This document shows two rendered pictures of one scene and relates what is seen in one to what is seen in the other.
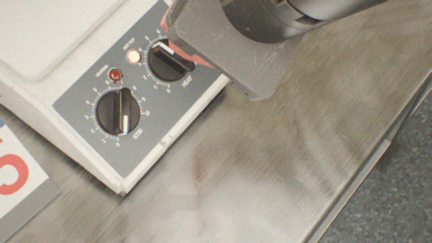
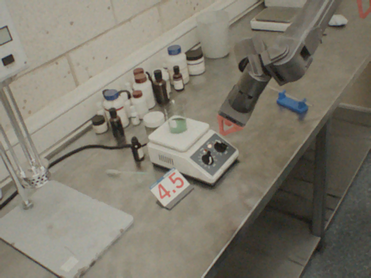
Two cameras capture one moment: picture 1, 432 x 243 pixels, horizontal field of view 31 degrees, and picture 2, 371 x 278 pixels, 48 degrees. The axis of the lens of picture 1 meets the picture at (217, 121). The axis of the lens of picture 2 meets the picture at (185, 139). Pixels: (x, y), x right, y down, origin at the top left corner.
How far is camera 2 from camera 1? 58 cm
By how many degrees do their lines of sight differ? 29
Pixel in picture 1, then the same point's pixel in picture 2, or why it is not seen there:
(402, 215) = (334, 271)
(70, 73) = (192, 150)
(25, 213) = (184, 192)
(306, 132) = (264, 164)
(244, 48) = (237, 113)
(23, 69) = (180, 147)
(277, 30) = (243, 105)
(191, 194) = (232, 182)
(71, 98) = (194, 155)
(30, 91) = (183, 154)
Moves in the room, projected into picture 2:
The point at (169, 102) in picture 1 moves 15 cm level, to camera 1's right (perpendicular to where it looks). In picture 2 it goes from (222, 157) to (283, 152)
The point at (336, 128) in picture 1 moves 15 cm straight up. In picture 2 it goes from (274, 162) to (273, 112)
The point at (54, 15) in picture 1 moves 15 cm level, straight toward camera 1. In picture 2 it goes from (186, 136) to (208, 170)
